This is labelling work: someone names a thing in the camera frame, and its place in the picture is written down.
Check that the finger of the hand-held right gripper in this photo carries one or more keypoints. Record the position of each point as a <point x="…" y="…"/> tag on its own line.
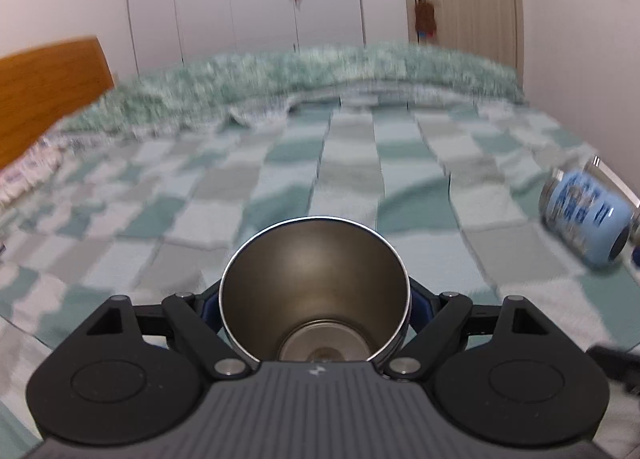
<point x="617" y="369"/>

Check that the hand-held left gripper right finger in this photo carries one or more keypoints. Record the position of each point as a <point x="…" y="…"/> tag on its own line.
<point x="421" y="311"/>

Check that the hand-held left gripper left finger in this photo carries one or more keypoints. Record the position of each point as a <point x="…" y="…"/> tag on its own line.
<point x="212" y="311"/>

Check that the stainless steel cup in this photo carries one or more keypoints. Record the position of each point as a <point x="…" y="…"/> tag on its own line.
<point x="312" y="284"/>

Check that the blue printed can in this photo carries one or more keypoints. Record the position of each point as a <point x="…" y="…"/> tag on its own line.
<point x="585" y="211"/>

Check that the checkered teal blanket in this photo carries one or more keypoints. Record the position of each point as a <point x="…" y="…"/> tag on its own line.
<point x="310" y="164"/>

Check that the silver metal object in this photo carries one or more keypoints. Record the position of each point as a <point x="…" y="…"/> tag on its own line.
<point x="617" y="184"/>

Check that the floral pillow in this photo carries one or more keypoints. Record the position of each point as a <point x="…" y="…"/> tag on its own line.
<point x="27" y="171"/>

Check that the green speckled duvet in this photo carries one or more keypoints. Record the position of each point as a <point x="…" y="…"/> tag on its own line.
<point x="320" y="71"/>

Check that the wooden headboard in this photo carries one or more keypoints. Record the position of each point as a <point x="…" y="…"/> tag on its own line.
<point x="45" y="89"/>

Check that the brown hanging ornament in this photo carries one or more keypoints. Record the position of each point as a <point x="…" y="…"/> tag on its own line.
<point x="426" y="14"/>

